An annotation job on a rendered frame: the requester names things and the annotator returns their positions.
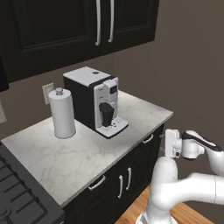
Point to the narrow black upper cupboard door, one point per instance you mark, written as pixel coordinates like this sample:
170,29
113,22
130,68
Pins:
134,20

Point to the wide black upper cupboard door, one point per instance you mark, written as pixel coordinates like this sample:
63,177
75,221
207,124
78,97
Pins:
49,26

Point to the black hob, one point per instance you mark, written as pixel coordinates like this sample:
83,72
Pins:
20,189

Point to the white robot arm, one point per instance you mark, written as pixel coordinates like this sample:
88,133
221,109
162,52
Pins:
164,186

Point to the black lower cupboard door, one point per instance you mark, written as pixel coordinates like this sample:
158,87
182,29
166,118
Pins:
135,178
116,204

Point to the white wall outlet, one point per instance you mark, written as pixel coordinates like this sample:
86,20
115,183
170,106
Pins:
46,91
2,113

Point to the black and white coffee machine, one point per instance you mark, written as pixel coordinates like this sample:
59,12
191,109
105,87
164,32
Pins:
84,99

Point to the white paper towel roll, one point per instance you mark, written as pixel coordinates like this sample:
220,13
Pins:
62,116

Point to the black drawer front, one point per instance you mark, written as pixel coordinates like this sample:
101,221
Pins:
87,199
153,147

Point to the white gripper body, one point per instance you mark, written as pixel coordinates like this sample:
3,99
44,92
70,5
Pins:
170,143

